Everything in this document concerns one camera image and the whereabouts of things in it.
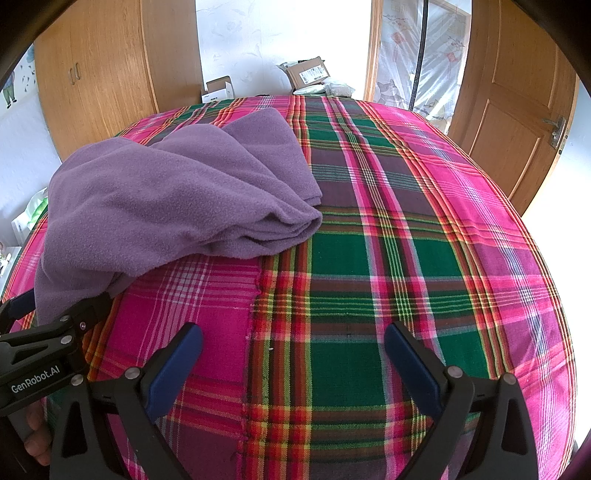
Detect cartoon wall sticker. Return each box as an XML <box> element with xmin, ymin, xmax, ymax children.
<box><xmin>0</xmin><ymin>46</ymin><xmax>38</xmax><ymax>110</ymax></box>

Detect wooden door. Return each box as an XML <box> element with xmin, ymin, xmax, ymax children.
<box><xmin>448</xmin><ymin>0</ymin><xmax>580</xmax><ymax>215</ymax></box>

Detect green plastic bag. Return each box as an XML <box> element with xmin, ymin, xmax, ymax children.
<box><xmin>25</xmin><ymin>187</ymin><xmax>49</xmax><ymax>222</ymax></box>

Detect small white cardboard box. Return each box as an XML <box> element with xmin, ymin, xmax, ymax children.
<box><xmin>201</xmin><ymin>76</ymin><xmax>235</xmax><ymax>103</ymax></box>

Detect black hanging cable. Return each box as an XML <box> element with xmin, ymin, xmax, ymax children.
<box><xmin>409</xmin><ymin>0</ymin><xmax>428</xmax><ymax>112</ymax></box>

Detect wooden wardrobe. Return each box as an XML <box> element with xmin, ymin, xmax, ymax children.
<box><xmin>33</xmin><ymin>0</ymin><xmax>204</xmax><ymax>160</ymax></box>

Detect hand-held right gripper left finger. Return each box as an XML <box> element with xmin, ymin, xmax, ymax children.
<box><xmin>48</xmin><ymin>322</ymin><xmax>205</xmax><ymax>480</ymax></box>

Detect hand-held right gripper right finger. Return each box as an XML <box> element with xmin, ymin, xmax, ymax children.
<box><xmin>384</xmin><ymin>322</ymin><xmax>541</xmax><ymax>480</ymax></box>

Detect purple fleece pants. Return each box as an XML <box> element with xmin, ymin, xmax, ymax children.
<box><xmin>34</xmin><ymin>107</ymin><xmax>324</xmax><ymax>324</ymax></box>

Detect pink green plaid blanket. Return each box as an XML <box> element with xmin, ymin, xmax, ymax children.
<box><xmin>0</xmin><ymin>95</ymin><xmax>578</xmax><ymax>480</ymax></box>

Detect metal door handle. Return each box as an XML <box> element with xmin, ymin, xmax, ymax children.
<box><xmin>544</xmin><ymin>115</ymin><xmax>568</xmax><ymax>148</ymax></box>

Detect wooden door frame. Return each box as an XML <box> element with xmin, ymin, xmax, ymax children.
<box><xmin>364</xmin><ymin>0</ymin><xmax>384</xmax><ymax>101</ymax></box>

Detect brown cardboard box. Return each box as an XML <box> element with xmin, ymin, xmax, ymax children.
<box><xmin>281</xmin><ymin>56</ymin><xmax>329</xmax><ymax>90</ymax></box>

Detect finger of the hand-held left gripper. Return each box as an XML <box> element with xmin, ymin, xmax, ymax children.
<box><xmin>58</xmin><ymin>292</ymin><xmax>114</xmax><ymax>352</ymax></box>
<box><xmin>0</xmin><ymin>290</ymin><xmax>37</xmax><ymax>330</ymax></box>

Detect clear plastic sheet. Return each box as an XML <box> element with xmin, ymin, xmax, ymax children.
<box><xmin>372</xmin><ymin>0</ymin><xmax>472</xmax><ymax>121</ymax></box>

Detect person's left hand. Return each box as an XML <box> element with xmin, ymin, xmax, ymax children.
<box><xmin>22</xmin><ymin>401</ymin><xmax>52</xmax><ymax>467</ymax></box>

